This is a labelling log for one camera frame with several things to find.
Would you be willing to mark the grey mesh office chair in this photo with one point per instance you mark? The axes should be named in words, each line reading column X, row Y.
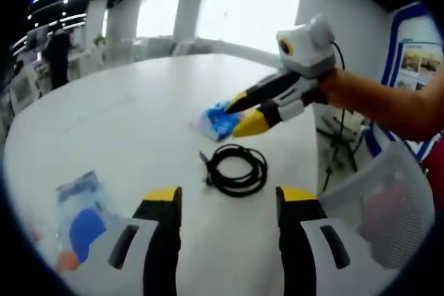
column 381, row 206

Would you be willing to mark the person's red clothing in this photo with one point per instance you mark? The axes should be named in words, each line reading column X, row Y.
column 433, row 161

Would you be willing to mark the blue framed wall poster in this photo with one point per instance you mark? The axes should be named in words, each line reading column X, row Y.
column 416, row 57

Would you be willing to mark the person's right hand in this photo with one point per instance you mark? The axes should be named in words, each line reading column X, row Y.
column 336, row 89

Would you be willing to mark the clear bag with blue puff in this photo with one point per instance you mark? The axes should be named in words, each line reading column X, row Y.
column 86, row 213

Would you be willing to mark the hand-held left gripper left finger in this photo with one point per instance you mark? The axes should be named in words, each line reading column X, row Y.
column 163, row 233

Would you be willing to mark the blue plastic packet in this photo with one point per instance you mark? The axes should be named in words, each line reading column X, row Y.
column 216, row 121

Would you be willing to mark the orange round item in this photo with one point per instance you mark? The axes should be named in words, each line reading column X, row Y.
column 69, row 261

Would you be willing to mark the black tripod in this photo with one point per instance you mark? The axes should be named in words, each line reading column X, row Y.
column 341, row 140

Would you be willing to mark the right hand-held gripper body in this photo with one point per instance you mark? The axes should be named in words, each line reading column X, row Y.
column 312, row 50

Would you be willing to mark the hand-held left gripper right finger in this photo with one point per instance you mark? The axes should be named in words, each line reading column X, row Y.
column 295, row 240

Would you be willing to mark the green potted plant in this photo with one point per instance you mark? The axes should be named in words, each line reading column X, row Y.
column 100, row 40

